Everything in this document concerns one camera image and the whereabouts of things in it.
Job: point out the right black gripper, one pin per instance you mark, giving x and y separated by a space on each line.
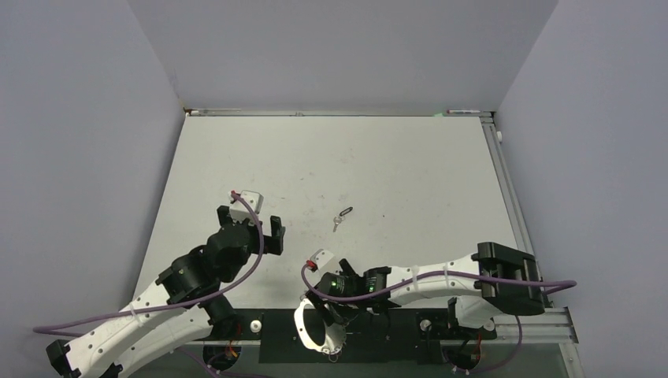
328 311

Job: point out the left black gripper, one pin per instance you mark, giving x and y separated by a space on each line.
274 239

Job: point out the large silver keyring with keys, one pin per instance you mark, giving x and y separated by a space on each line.
318 330

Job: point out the small key with black tag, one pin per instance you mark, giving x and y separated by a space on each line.
340 217

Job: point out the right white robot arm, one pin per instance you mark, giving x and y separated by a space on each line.
493 280

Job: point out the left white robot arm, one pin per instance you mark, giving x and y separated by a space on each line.
186 302

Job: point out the red white marker pen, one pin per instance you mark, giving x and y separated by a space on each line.
463 112

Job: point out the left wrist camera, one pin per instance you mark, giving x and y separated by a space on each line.
245 205

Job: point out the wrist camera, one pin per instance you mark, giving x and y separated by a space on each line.
322 261
245 205

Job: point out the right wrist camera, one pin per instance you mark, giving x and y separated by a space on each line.
322 261

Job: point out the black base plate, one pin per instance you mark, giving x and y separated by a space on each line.
423 352

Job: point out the aluminium frame rail back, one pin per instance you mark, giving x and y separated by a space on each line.
322 113

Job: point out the aluminium frame rail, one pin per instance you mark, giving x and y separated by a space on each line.
510 198
542 323
322 113

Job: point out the aluminium frame rail right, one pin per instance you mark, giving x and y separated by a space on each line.
510 198

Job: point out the aluminium frame rail front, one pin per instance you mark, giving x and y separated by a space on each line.
542 323

